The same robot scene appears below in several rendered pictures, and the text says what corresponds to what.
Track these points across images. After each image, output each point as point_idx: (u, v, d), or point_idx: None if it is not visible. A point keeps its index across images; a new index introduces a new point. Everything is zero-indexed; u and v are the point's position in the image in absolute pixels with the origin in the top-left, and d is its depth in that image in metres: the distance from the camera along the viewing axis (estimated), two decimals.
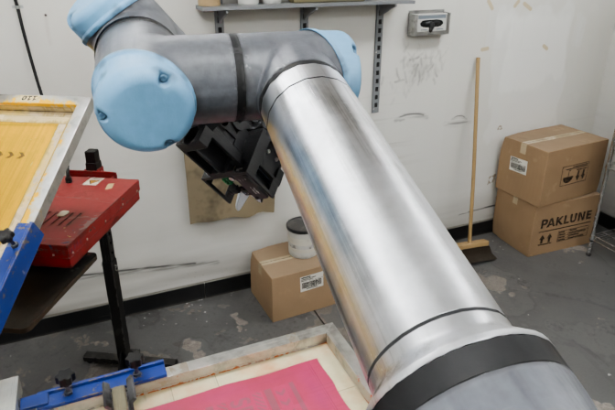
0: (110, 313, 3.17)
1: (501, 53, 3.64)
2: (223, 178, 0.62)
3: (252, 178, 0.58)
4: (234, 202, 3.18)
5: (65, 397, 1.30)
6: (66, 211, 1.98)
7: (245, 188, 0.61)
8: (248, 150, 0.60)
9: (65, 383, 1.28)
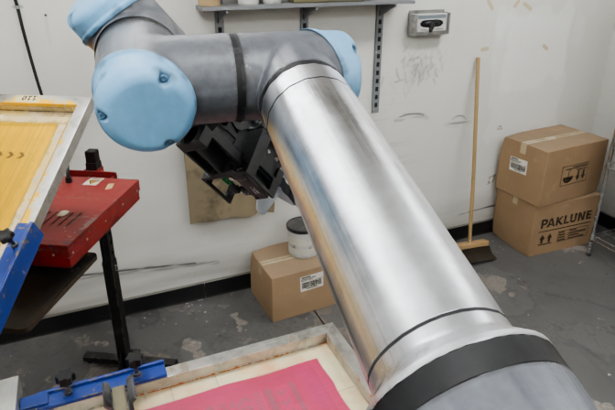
0: (110, 313, 3.17)
1: (501, 53, 3.64)
2: (223, 178, 0.62)
3: (252, 178, 0.58)
4: (234, 202, 3.18)
5: (65, 397, 1.30)
6: (66, 211, 1.98)
7: (245, 188, 0.61)
8: (248, 150, 0.60)
9: (65, 383, 1.28)
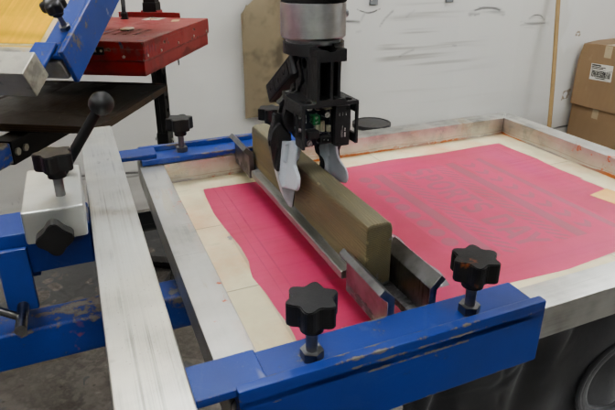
0: (153, 221, 2.78)
1: None
2: (314, 115, 0.62)
3: (358, 110, 0.62)
4: None
5: (178, 154, 0.91)
6: (131, 26, 1.59)
7: (337, 126, 0.62)
8: (339, 94, 0.64)
9: (181, 126, 0.89)
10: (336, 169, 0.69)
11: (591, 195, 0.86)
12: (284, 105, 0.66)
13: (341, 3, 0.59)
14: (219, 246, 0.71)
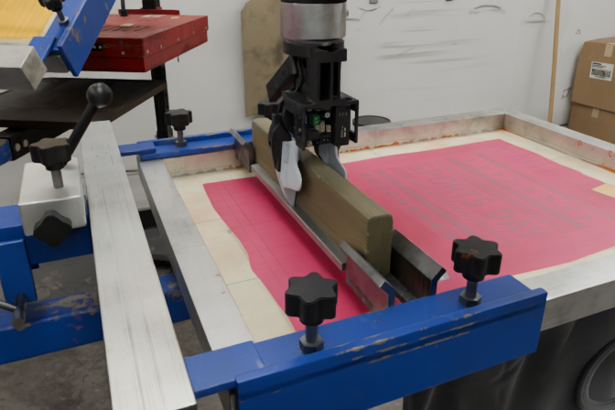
0: (153, 220, 2.78)
1: None
2: (314, 115, 0.62)
3: (358, 110, 0.62)
4: None
5: (178, 148, 0.91)
6: (131, 24, 1.59)
7: (337, 127, 0.62)
8: (339, 95, 0.64)
9: (180, 121, 0.89)
10: (335, 170, 0.69)
11: (592, 189, 0.86)
12: (284, 105, 0.66)
13: (341, 3, 0.59)
14: (218, 240, 0.71)
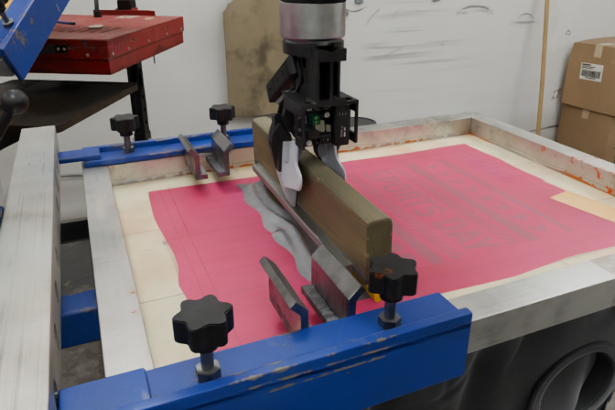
0: None
1: None
2: (313, 115, 0.62)
3: (358, 110, 0.62)
4: None
5: (124, 155, 0.88)
6: (100, 25, 1.56)
7: (337, 126, 0.62)
8: (339, 94, 0.64)
9: (125, 126, 0.86)
10: (334, 170, 0.69)
11: (551, 198, 0.83)
12: (284, 105, 0.66)
13: (340, 3, 0.59)
14: (150, 252, 0.68)
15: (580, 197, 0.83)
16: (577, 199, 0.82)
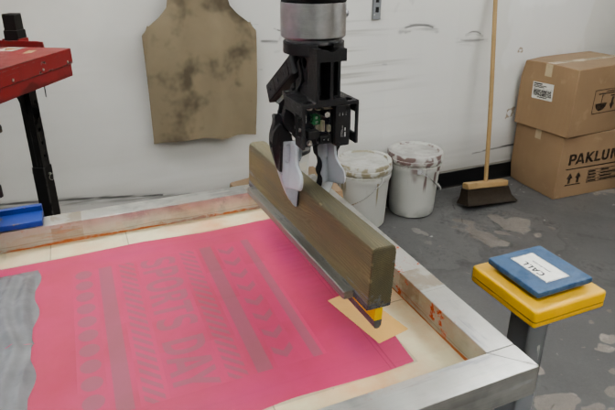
0: None
1: None
2: (314, 115, 0.62)
3: (358, 110, 0.62)
4: (208, 120, 2.66)
5: None
6: None
7: (337, 126, 0.62)
8: (339, 94, 0.64)
9: None
10: (333, 170, 0.69)
11: (329, 301, 0.73)
12: (284, 105, 0.66)
13: (341, 3, 0.59)
14: None
15: None
16: None
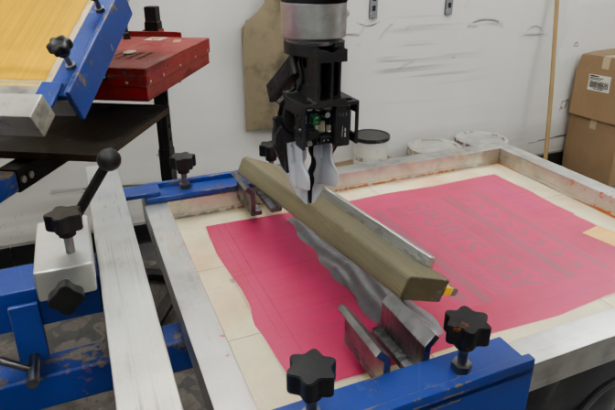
0: None
1: None
2: (314, 115, 0.62)
3: (358, 110, 0.62)
4: None
5: (182, 190, 0.93)
6: (134, 50, 1.62)
7: (337, 127, 0.62)
8: (339, 95, 0.64)
9: (184, 165, 0.91)
10: (327, 172, 0.69)
11: (583, 232, 0.89)
12: (284, 105, 0.66)
13: (342, 3, 0.59)
14: (221, 290, 0.74)
15: (610, 231, 0.89)
16: (608, 235, 0.88)
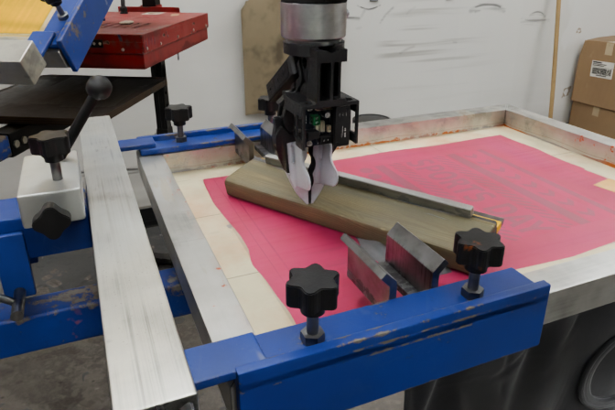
0: (153, 218, 2.77)
1: None
2: (314, 115, 0.61)
3: (358, 110, 0.62)
4: None
5: (178, 143, 0.90)
6: (131, 20, 1.59)
7: (337, 127, 0.62)
8: (339, 95, 0.64)
9: (180, 115, 0.88)
10: (326, 172, 0.69)
11: (594, 185, 0.86)
12: (284, 105, 0.66)
13: (341, 3, 0.59)
14: (218, 234, 0.70)
15: None
16: None
